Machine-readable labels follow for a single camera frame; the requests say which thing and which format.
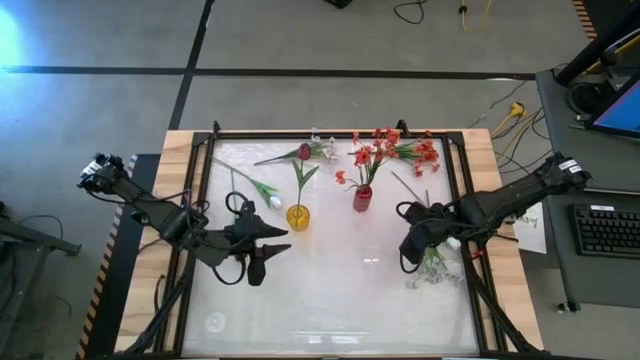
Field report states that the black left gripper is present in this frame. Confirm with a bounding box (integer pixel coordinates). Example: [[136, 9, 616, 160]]
[[224, 201, 293, 287]]

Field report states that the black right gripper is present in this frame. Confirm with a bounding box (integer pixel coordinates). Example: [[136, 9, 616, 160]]
[[397, 199, 459, 267]]

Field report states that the red glass vase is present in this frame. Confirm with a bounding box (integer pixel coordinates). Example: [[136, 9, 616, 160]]
[[352, 183, 374, 214]]

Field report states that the orange artificial flower spray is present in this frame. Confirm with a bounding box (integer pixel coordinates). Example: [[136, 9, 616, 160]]
[[333, 127, 402, 194], [394, 130, 442, 179]]

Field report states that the yellow glass vase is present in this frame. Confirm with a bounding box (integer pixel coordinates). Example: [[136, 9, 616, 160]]
[[285, 203, 312, 233]]

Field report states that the white paper sheet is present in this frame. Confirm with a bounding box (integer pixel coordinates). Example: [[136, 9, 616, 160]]
[[513, 201, 549, 255]]

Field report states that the grey side desk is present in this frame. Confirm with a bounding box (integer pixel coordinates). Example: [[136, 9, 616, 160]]
[[535, 67, 640, 307]]

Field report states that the black hazard-striped platform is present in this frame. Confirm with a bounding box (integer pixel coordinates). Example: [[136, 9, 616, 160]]
[[74, 153, 164, 360]]

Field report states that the black keyboard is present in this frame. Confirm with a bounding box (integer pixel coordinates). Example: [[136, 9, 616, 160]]
[[571, 203, 640, 260]]

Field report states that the laptop with blue screen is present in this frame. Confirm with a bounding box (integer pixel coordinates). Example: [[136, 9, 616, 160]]
[[589, 74, 640, 140]]

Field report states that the black metal stand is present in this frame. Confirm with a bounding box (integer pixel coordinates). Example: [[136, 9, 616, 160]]
[[0, 199, 83, 331]]

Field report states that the orange black hazard strip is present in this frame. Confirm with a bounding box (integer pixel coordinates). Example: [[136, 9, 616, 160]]
[[571, 0, 600, 41]]

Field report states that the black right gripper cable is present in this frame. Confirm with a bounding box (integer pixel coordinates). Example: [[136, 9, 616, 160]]
[[397, 202, 427, 275]]

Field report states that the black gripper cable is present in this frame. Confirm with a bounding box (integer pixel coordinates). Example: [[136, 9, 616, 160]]
[[397, 202, 427, 275], [211, 252, 249, 287]]

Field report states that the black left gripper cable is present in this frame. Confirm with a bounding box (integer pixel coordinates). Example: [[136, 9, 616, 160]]
[[211, 252, 249, 287]]

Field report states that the black aluminium table frame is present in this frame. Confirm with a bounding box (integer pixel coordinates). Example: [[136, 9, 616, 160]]
[[117, 118, 544, 360]]

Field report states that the yellow extension cable plug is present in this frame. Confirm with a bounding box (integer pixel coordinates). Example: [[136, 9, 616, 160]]
[[489, 101, 529, 140]]

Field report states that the black floor cable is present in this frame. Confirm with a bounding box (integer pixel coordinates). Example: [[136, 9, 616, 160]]
[[392, 0, 427, 26]]

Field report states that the coiled black cable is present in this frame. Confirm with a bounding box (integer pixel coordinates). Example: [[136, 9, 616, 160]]
[[566, 79, 609, 117]]

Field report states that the yellow floor cable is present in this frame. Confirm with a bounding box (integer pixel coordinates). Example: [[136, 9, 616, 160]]
[[458, 0, 495, 33]]

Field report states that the black diagonal post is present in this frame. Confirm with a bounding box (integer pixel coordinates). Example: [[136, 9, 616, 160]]
[[553, 0, 640, 87]]

